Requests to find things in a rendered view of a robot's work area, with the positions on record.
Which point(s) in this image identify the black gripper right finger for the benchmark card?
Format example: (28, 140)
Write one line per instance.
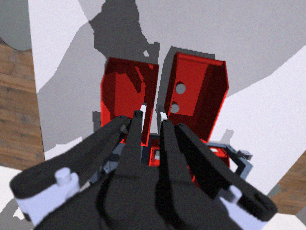
(245, 204)

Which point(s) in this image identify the grey steel disc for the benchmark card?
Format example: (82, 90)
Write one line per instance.
(180, 88)
(174, 108)

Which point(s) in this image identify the red bin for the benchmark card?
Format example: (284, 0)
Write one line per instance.
(206, 88)
(155, 145)
(125, 85)
(224, 157)

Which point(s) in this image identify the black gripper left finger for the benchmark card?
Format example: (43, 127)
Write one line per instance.
(42, 188)

